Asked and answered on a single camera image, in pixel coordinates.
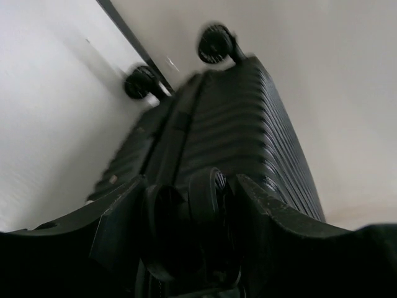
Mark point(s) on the black hard-shell suitcase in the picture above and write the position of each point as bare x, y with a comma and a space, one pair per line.
218, 124

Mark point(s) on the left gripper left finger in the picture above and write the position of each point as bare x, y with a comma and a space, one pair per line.
91, 252

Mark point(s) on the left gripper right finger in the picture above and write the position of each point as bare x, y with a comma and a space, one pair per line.
289, 254

